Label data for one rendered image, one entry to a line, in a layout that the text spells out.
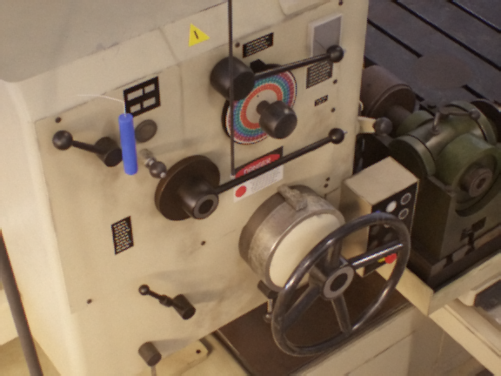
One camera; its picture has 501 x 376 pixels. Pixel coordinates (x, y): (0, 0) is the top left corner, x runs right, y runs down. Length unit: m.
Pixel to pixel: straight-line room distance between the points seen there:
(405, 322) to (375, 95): 0.79
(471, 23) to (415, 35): 0.22
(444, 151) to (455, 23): 1.06
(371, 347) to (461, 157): 0.80
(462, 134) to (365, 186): 0.39
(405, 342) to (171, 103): 1.57
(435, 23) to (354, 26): 1.46
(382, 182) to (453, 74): 1.01
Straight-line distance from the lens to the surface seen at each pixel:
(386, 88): 2.63
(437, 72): 3.22
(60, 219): 1.81
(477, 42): 3.39
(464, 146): 2.48
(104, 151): 1.72
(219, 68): 1.79
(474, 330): 2.85
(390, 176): 2.30
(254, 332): 2.88
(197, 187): 1.88
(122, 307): 2.07
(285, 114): 1.86
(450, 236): 2.56
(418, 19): 3.47
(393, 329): 3.04
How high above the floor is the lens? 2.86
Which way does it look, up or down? 43 degrees down
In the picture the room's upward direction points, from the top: straight up
